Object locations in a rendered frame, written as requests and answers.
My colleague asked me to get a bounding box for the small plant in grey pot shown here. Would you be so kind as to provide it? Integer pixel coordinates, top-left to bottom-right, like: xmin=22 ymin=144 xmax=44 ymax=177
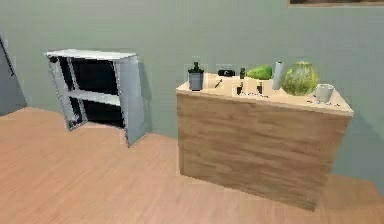
xmin=187 ymin=61 xmax=205 ymax=92

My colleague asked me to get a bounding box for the grey open shelf unit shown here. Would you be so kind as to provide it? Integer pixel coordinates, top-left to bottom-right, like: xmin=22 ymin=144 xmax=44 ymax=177
xmin=44 ymin=48 xmax=148 ymax=148

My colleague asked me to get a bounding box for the tan small box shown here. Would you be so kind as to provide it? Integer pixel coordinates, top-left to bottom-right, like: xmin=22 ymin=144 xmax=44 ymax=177
xmin=236 ymin=76 xmax=264 ymax=96

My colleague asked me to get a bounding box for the wooden cabinet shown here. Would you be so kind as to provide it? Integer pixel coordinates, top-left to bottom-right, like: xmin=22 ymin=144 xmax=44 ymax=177
xmin=175 ymin=72 xmax=355 ymax=212

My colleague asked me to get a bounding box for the green oblong vegetable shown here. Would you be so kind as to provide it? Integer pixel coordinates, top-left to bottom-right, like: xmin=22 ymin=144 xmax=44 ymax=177
xmin=246 ymin=64 xmax=274 ymax=81

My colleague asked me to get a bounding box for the grey paper roll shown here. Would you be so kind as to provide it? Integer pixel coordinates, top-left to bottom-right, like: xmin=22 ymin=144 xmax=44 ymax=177
xmin=271 ymin=60 xmax=285 ymax=91

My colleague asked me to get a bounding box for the white cup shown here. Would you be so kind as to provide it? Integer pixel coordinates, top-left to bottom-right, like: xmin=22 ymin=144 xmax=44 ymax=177
xmin=314 ymin=83 xmax=335 ymax=104

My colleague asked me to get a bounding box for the framed wall picture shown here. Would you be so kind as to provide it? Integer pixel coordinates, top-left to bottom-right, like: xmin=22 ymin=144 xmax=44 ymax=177
xmin=286 ymin=0 xmax=384 ymax=8

